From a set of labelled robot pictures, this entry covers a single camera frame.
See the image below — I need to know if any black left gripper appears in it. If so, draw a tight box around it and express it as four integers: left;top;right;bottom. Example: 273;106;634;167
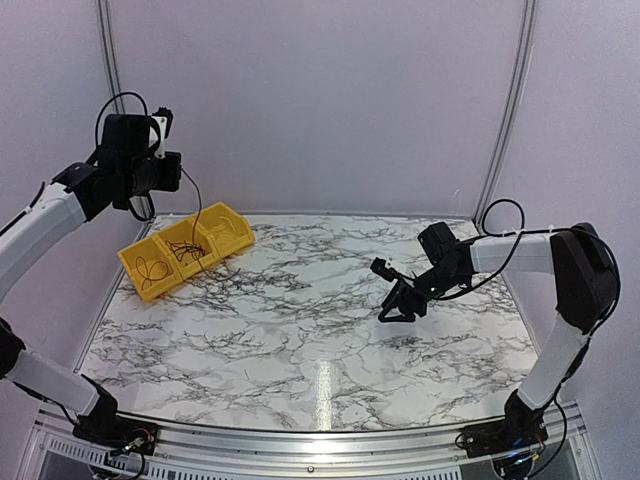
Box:
123;150;181;199

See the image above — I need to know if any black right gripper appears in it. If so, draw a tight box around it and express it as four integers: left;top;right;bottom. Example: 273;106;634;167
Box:
378;264;467;323

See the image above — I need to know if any black wire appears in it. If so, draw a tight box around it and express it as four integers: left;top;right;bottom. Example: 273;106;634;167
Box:
164;239;206;265

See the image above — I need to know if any white wire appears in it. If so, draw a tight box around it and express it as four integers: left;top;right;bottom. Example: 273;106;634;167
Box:
212;222;241;246

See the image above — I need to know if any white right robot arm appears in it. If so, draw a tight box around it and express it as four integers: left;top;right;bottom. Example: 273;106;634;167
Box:
371;222;621;411

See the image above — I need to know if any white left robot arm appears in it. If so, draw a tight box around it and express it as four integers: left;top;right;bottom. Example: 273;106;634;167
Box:
1;107;181;445

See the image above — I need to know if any yellow plastic bin middle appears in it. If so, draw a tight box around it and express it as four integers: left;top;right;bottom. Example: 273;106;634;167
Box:
153;219;221;280

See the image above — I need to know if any yellow plastic bin right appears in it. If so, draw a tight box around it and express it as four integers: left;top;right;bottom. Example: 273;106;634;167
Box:
190;202;256;258

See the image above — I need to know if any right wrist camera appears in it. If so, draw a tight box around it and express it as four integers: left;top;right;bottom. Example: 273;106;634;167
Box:
370;257;399;282

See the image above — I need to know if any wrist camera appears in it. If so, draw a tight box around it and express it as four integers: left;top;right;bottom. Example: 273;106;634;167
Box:
149;106;174;159
370;257;399;282

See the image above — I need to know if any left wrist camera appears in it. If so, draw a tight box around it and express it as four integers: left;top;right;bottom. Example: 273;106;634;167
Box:
149;106;174;159

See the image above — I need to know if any aluminium corner post left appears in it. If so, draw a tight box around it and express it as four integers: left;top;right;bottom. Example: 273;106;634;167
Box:
95;0;154;221

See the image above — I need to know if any aluminium corner post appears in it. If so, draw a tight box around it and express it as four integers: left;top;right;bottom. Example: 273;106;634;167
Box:
95;0;154;221
473;0;539;224

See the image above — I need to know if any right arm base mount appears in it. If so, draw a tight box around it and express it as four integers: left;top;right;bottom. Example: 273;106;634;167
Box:
454;391;551;458

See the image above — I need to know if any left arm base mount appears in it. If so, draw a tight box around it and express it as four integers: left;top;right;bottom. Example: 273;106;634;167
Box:
73;394;159;455

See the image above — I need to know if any aluminium front rail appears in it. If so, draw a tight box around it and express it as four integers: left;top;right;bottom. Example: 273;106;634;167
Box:
15;403;603;479

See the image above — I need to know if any aluminium corner post right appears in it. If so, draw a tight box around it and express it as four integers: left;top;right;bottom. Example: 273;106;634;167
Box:
473;0;539;224

